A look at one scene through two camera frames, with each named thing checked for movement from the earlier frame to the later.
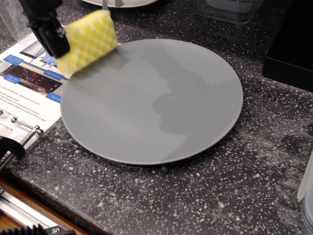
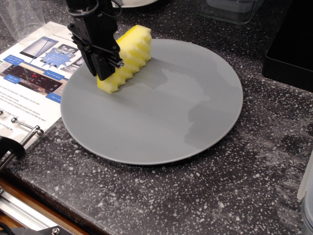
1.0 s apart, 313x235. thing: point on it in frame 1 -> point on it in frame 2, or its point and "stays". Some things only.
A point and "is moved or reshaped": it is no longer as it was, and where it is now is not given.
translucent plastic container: [305, 191] stays
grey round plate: [153, 102] stays
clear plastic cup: [15, 19] stays
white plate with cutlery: [105, 4] stays
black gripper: [41, 15] -> [94, 33]
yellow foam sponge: [89, 37] is moved or reshaped
